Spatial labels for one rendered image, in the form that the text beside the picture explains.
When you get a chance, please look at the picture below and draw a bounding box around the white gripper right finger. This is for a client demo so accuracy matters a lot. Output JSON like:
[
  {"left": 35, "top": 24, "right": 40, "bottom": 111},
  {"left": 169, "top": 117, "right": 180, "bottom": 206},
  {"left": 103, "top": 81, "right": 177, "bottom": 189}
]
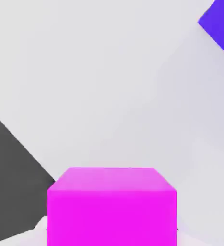
[{"left": 176, "top": 226, "right": 200, "bottom": 246}]

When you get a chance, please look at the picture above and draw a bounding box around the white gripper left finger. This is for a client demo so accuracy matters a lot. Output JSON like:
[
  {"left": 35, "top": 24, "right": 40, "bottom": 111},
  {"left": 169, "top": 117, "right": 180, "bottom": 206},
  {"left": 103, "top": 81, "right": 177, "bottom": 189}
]
[{"left": 0, "top": 216, "right": 48, "bottom": 246}]

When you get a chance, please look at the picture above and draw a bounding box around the large purple box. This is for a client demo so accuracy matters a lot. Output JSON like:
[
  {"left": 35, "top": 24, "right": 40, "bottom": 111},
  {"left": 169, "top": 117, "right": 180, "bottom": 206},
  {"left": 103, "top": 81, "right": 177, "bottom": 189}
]
[{"left": 197, "top": 0, "right": 224, "bottom": 62}]

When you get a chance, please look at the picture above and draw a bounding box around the small magenta cube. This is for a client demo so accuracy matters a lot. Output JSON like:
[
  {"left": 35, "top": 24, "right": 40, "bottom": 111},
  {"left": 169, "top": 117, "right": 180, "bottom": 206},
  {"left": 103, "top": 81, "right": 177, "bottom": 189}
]
[{"left": 47, "top": 167, "right": 177, "bottom": 246}]

